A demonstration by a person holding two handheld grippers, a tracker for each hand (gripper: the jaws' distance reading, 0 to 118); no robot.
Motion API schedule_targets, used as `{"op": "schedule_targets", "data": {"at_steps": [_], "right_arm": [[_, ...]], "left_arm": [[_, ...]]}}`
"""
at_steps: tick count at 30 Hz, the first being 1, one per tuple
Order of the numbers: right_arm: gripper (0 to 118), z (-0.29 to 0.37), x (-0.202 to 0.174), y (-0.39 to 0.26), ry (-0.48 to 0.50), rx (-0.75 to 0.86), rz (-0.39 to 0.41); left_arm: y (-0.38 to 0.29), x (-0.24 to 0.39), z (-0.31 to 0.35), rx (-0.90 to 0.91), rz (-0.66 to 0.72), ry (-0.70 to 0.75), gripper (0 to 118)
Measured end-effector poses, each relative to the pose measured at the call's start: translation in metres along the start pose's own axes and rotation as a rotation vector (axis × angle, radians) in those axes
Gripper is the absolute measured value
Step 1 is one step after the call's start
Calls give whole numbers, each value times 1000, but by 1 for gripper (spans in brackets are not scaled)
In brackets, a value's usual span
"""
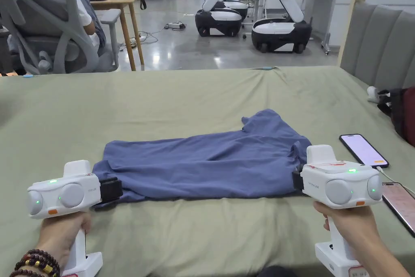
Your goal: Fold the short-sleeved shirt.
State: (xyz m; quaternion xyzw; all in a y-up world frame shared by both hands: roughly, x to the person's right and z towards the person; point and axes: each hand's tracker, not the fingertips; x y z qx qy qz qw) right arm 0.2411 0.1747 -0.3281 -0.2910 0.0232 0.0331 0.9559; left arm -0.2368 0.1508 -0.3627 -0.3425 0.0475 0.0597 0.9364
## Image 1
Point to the dark blue shirt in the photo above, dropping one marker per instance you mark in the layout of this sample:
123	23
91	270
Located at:
207	166

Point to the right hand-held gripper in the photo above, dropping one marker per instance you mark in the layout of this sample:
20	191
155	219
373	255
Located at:
337	186

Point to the person's legs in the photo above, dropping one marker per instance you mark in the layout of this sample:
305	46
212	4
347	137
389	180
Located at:
279	272

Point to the bed with pale green sheet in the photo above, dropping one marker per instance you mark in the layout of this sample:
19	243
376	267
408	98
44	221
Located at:
194	101

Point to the phone with pink screen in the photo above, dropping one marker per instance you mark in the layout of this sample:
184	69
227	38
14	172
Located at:
400	204

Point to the person's left forearm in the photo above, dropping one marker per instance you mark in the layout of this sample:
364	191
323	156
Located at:
34	264

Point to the dark red and black bag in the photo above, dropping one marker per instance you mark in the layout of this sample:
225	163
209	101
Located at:
403	114

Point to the person's right hand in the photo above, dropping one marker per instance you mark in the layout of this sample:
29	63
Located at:
353	225

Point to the grey padded headboard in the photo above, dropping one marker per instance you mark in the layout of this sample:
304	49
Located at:
382	40

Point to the person's left hand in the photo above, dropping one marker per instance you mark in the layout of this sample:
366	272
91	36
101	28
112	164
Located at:
65	234

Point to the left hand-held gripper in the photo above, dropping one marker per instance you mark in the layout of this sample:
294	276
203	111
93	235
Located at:
79	189

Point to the phone with white screen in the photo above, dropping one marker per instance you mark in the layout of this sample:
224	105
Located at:
363	149

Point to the person's right forearm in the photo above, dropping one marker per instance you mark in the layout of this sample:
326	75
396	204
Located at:
382	260

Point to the white wheeled robot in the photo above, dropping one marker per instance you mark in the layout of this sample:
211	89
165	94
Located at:
282	30
220	17

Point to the white power strip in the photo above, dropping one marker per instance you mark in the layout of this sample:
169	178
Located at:
175	25

